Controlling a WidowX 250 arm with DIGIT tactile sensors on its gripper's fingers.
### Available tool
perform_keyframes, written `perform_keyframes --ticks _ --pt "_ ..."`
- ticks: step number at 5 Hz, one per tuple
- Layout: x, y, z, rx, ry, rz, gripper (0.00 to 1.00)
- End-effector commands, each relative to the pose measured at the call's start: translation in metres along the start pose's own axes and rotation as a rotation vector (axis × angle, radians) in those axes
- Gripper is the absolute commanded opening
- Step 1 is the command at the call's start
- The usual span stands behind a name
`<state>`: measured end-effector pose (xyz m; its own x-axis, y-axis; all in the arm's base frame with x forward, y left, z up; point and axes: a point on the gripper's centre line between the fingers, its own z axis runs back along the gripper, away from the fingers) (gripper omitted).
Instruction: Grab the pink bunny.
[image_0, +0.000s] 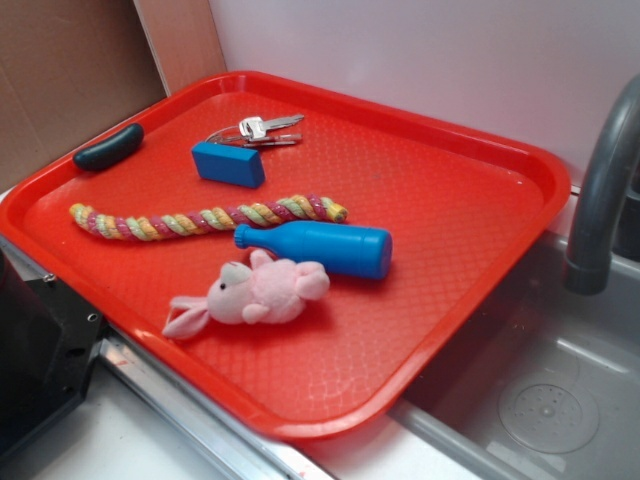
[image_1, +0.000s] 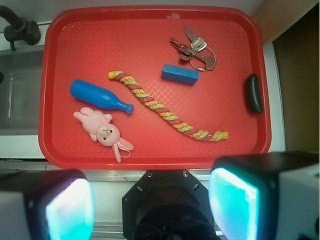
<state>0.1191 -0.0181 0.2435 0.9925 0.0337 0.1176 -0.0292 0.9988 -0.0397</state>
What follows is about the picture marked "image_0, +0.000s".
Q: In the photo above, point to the silver key bunch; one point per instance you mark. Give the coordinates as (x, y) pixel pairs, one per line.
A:
(255, 132)

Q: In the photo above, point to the brown cardboard panel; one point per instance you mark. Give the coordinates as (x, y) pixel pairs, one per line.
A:
(70, 70)

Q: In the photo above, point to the blue plastic toy bottle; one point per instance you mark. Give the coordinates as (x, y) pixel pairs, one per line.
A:
(357, 251)

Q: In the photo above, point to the red plastic tray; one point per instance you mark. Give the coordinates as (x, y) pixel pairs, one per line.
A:
(462, 207)

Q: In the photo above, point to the grey toy faucet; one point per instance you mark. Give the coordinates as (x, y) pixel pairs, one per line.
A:
(606, 219)

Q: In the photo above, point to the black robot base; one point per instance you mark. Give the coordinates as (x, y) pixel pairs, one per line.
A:
(50, 338)

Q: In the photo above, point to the pink plush bunny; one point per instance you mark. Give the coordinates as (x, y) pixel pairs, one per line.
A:
(264, 291)

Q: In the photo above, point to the grey toy sink basin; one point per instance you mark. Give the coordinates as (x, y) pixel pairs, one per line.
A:
(538, 383)

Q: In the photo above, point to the blue rectangular block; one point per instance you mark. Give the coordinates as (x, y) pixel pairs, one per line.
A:
(228, 164)

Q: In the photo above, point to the dark green sausage toy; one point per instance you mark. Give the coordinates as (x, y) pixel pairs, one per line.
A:
(110, 151)

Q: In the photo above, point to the multicolour braided rope toy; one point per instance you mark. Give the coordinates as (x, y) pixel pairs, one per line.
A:
(262, 215)

